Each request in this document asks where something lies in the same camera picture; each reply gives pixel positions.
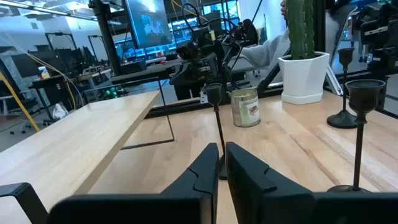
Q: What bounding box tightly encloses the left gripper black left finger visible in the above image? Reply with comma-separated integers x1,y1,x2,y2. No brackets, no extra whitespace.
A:
46,142,220,224

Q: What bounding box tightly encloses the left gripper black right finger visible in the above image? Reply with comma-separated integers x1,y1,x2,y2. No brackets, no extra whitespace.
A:
225,141,398,224

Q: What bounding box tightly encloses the black metal candlestick holder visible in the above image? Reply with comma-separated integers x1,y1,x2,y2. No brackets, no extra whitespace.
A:
203,83,230,180
326,78,387,194
326,47,359,129

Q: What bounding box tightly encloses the large dark display screen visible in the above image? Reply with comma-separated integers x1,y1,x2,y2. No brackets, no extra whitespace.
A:
124,0,174,49

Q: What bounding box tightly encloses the person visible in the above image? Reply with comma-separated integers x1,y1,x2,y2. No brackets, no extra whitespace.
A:
239,0,358,85

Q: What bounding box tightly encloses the white hexagonal plant pot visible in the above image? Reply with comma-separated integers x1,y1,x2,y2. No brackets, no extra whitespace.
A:
277,51,331,106

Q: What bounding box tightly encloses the green cactus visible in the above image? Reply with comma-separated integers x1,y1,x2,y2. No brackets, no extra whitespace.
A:
285,0,316,60

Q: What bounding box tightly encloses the wooden shelf with black legs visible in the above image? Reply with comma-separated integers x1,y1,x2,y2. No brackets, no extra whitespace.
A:
0,79,175,224

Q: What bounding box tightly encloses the white plastic bag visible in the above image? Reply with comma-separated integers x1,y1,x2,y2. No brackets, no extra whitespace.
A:
52,102,70,121

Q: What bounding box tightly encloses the yellow diagonal bar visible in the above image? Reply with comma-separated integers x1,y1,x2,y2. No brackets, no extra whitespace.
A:
0,71,41,133

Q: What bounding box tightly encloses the black background machine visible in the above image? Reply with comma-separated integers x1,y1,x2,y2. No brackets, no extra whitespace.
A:
353,0,398,73

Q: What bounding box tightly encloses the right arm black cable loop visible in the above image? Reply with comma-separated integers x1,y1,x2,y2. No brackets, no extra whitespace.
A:
181,2,241,42

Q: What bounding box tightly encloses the black steel post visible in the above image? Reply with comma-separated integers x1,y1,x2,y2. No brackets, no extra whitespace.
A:
88,0,123,76

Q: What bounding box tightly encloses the silver frame bracket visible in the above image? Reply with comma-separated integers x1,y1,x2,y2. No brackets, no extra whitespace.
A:
325,65,343,96

